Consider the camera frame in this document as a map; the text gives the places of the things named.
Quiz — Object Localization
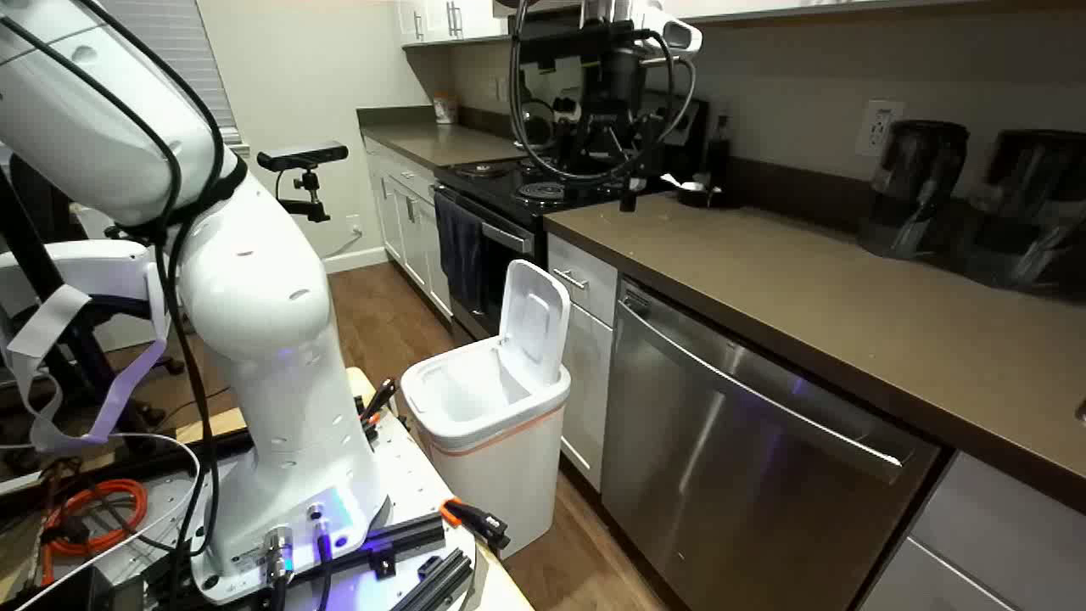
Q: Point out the stainless steel dishwasher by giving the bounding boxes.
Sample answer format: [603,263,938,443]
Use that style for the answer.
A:
[602,273,947,611]

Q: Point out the black camera on stand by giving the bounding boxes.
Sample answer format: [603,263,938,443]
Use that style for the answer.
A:
[255,140,353,223]

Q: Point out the dark blue towel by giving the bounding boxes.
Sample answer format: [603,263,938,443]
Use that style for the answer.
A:
[435,192,499,313]

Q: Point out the white base cabinets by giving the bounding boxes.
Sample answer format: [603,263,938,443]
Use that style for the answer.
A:
[363,135,453,322]

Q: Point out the black clamp orange handle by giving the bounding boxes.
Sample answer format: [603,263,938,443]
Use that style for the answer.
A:
[436,494,511,556]

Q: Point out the white wall outlet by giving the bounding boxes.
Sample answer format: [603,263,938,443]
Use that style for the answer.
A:
[853,97,908,159]

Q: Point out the orange cable coil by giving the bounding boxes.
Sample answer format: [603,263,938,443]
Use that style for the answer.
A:
[38,476,154,560]

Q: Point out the white wall cabinet over counter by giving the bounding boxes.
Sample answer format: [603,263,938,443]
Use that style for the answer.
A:
[675,0,1086,26]

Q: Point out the white flat strap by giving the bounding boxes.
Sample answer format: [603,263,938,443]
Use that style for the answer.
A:
[0,278,177,458]

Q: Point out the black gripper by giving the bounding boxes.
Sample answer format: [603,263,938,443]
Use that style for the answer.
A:
[571,46,651,218]

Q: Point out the white robot mounting table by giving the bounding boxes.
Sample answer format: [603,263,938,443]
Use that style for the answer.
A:
[20,366,535,611]

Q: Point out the dark bottle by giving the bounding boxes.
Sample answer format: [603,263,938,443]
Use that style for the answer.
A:
[701,112,735,182]

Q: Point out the black red-tipped tool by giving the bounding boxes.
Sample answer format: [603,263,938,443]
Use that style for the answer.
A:
[356,378,402,443]

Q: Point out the black clamp bar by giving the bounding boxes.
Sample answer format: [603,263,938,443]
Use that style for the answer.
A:
[385,545,477,611]
[322,511,450,578]

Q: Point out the grey base cabinet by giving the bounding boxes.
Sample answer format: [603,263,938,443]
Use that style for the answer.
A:
[854,447,1086,611]

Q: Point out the small dark dish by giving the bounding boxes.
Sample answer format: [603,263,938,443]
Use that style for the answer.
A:
[658,166,738,215]

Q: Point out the dark glossy canister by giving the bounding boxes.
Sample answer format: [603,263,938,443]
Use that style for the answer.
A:
[961,125,1086,298]

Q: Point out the white trash bin body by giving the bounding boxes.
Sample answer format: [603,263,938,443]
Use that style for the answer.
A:
[396,335,574,560]

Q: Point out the black coffee maker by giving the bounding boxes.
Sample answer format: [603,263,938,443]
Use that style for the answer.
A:
[854,116,973,261]

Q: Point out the tan wooden board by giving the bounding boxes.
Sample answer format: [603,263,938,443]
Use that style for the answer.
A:
[174,405,250,447]

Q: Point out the white window blinds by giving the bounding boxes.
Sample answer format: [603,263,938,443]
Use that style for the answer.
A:
[97,0,245,135]

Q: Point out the white trash bin lid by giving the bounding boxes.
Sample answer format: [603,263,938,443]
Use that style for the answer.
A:
[493,253,574,389]

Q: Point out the black chair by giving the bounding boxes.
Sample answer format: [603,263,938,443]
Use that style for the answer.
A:
[11,150,112,247]

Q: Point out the black metal stand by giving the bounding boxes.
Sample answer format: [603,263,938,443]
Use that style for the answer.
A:
[0,166,114,423]

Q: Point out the white narrow drawer cabinet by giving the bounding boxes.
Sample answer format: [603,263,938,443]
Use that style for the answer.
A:
[545,232,622,494]

